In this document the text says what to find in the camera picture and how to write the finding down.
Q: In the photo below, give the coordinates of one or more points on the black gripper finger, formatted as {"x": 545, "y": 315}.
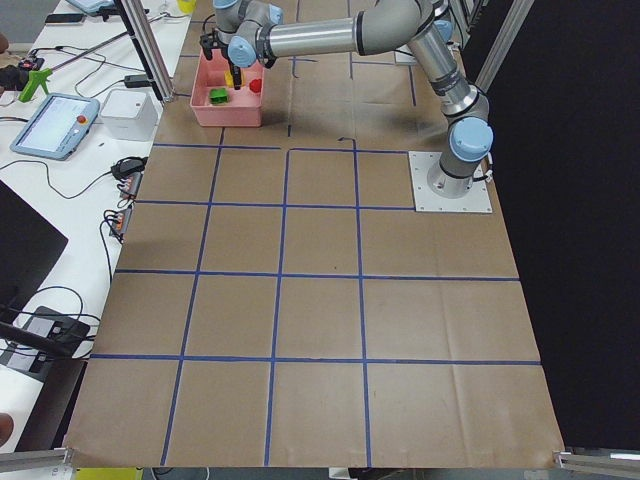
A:
{"x": 236, "y": 76}

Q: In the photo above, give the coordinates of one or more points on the yellow toy block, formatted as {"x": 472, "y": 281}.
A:
{"x": 230, "y": 79}

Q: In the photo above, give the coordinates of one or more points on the red toy block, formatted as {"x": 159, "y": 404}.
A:
{"x": 256, "y": 85}

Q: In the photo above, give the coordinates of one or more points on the green toy block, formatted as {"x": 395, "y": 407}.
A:
{"x": 218, "y": 96}

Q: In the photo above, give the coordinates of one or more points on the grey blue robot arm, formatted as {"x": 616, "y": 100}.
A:
{"x": 250, "y": 32}

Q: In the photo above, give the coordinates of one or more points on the pink plastic box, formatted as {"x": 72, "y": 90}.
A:
{"x": 244, "y": 108}

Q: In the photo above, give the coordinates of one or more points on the black dock box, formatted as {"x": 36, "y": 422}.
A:
{"x": 63, "y": 332}

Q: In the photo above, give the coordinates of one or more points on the black power adapter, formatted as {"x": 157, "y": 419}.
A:
{"x": 136, "y": 81}

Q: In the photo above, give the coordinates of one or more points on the white cube device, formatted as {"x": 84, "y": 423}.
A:
{"x": 129, "y": 115}

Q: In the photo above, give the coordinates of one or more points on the blue teach pendant tablet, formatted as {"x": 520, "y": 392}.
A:
{"x": 57, "y": 127}

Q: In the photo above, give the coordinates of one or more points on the black smartphone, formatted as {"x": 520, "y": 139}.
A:
{"x": 64, "y": 18}

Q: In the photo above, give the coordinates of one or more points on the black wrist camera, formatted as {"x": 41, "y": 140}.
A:
{"x": 209, "y": 42}

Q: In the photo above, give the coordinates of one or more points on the aluminium frame post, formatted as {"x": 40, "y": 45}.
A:
{"x": 140, "y": 32}

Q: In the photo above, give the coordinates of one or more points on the green handled grabber tool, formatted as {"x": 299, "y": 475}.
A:
{"x": 36, "y": 79}

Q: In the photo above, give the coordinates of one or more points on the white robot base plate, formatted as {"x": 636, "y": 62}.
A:
{"x": 436, "y": 192}

